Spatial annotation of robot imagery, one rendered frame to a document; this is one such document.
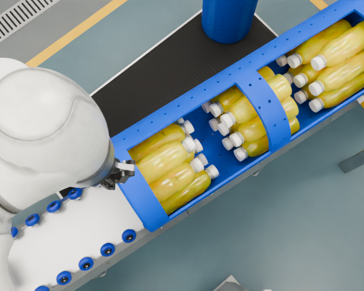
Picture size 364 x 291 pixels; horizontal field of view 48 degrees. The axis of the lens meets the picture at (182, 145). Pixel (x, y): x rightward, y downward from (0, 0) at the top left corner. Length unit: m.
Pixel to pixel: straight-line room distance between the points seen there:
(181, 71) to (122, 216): 1.18
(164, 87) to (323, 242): 1.20
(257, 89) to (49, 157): 0.78
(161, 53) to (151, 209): 1.43
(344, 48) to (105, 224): 0.88
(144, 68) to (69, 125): 1.96
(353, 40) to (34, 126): 1.04
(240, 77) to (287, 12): 1.64
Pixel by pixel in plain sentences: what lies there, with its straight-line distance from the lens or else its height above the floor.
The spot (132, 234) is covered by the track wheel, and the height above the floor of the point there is 0.97.
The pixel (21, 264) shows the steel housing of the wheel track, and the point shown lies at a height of 0.93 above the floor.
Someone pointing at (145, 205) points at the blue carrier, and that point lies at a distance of 1.03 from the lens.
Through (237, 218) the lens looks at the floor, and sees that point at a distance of 2.25.
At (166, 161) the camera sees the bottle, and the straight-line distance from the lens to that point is 1.06.
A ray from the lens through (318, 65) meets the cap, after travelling 1.23.
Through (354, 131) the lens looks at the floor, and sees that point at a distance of 2.51.
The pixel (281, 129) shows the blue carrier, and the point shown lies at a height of 1.18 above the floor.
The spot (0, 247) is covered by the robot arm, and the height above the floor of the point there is 1.81.
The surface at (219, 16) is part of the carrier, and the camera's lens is 2.16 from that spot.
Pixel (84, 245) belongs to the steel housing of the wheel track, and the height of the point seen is 0.93.
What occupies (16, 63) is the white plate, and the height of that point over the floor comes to 1.04.
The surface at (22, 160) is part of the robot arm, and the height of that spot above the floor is 1.87.
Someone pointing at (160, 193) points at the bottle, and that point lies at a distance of 1.10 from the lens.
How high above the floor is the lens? 2.22
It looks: 75 degrees down
